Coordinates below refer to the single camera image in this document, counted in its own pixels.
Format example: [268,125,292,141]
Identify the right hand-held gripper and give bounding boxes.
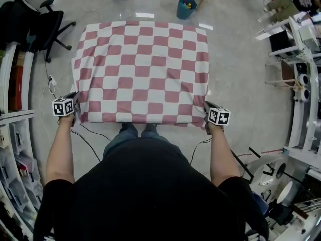
[202,100,231,135]

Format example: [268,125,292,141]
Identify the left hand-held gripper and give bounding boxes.
[52,91,81,127]

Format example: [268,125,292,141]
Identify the pink white checkered tablecloth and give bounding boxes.
[71,20,210,129]

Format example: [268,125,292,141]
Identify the person's right forearm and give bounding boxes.
[208,126,241,187]

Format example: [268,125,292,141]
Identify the person's left forearm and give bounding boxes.
[46,115,76,185]

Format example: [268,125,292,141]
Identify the white power strip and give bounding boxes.
[47,75,57,94]

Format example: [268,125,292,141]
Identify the person's blue jeans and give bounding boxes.
[103,128,164,158]

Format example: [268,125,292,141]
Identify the red cardboard box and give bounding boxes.
[7,65,25,111]

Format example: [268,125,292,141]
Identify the white shelf unit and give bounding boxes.
[0,43,43,241]

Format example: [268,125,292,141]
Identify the white plastic chair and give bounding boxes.
[235,147,288,185]

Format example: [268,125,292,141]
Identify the black office chair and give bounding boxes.
[10,0,76,64]

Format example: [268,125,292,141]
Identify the brown wooden stool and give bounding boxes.
[265,59,301,89]

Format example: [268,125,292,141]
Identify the green waste bin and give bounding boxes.
[176,0,197,20]

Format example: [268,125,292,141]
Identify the white workbench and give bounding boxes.
[283,9,321,160]

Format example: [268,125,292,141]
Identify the black monitor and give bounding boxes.
[269,30,296,52]

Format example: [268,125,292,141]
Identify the black jacket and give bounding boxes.
[0,0,28,51]

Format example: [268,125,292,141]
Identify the person's black shirt torso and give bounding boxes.
[32,137,270,241]

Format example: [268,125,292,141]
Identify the blue chair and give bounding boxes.
[252,192,269,218]

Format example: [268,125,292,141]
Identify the white side table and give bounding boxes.
[268,16,314,57]

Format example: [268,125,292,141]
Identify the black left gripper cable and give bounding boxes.
[70,123,112,163]

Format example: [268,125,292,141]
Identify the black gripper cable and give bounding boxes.
[70,123,112,163]
[189,137,214,166]

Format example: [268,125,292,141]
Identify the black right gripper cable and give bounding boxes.
[189,137,214,166]

